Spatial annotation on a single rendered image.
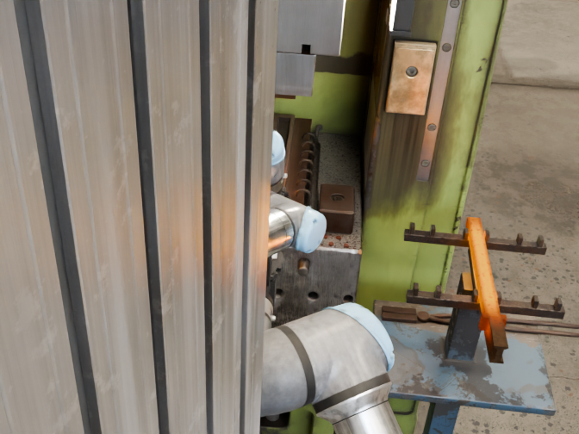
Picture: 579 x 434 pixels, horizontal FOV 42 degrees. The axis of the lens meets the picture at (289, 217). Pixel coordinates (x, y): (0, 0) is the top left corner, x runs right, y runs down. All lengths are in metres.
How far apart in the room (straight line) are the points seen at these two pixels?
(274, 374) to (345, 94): 1.26
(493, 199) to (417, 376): 2.10
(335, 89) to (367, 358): 1.21
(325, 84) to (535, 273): 1.55
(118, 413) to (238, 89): 0.13
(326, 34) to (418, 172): 0.49
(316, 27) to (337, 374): 0.77
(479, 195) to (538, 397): 2.08
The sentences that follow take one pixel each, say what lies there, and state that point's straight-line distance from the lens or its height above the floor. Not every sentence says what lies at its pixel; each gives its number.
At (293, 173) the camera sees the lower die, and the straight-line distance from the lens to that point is 1.88.
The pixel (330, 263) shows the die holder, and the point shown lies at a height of 0.87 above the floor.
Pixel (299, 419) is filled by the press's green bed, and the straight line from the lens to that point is 2.28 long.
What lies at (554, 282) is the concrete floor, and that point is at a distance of 3.34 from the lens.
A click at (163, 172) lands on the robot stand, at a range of 0.25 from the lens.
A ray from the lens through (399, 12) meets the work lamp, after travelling 1.67.
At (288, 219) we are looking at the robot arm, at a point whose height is 1.26.
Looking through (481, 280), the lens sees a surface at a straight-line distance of 1.61.
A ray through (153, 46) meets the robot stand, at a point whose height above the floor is 1.91.
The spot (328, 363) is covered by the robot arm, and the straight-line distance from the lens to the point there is 1.05.
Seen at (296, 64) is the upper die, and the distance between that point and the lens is 1.60.
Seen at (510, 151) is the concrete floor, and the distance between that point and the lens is 4.18.
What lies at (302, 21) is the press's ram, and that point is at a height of 1.43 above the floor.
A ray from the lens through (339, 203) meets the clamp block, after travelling 1.81.
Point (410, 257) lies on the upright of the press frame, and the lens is 2.05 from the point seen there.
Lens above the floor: 2.00
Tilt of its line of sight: 36 degrees down
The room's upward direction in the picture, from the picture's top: 4 degrees clockwise
